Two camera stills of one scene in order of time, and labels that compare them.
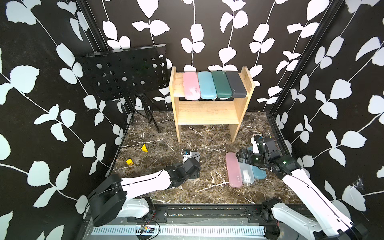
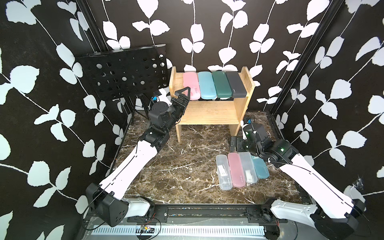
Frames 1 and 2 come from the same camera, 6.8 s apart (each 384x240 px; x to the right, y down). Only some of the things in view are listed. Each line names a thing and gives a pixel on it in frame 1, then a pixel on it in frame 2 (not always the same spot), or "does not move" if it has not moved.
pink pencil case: [234, 169] does not move
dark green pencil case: [222, 85] does not move
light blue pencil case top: [207, 86] does not move
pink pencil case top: [191, 86] does not move
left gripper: [196, 174] to [184, 101]
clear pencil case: [196, 155] to [223, 172]
